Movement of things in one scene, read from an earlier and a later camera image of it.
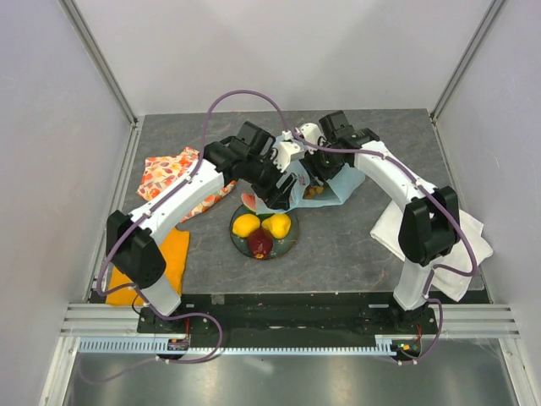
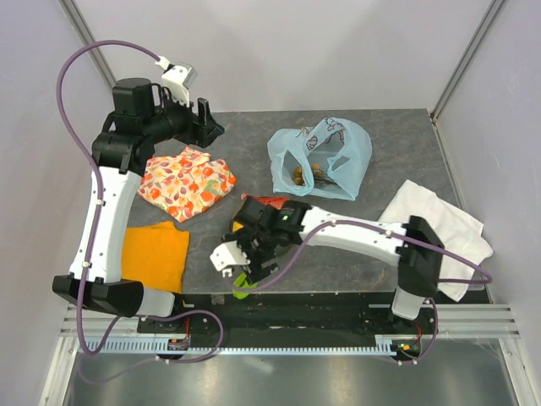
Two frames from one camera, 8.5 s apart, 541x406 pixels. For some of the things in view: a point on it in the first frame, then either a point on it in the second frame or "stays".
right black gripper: x=311 y=161 to x=254 y=270
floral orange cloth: x=159 y=173 stays
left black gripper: x=275 y=198 to x=202 y=129
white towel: x=387 y=231 stays
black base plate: x=288 y=315 stays
